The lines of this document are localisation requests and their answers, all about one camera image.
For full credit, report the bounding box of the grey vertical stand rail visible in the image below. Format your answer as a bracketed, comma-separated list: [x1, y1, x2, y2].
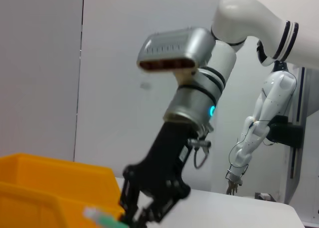
[288, 66, 319, 224]

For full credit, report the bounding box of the yellow plastic storage bin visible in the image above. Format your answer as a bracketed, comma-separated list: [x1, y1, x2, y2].
[0, 152, 125, 228]

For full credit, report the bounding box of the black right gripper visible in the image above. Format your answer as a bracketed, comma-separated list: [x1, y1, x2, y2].
[119, 122, 200, 224]

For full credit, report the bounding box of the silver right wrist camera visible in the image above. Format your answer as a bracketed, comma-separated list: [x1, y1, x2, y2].
[136, 27, 216, 76]

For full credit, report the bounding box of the black wall mount block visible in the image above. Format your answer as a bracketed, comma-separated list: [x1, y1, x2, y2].
[267, 114, 305, 147]

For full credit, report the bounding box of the right wrist connector cable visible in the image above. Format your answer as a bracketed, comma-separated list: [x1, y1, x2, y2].
[187, 137, 212, 169]

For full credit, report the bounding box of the tan humanoid robot hand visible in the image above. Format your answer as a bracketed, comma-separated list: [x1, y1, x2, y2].
[225, 172, 244, 196]

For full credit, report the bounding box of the green pen white clip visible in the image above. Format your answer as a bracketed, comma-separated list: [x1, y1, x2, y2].
[83, 206, 128, 228]

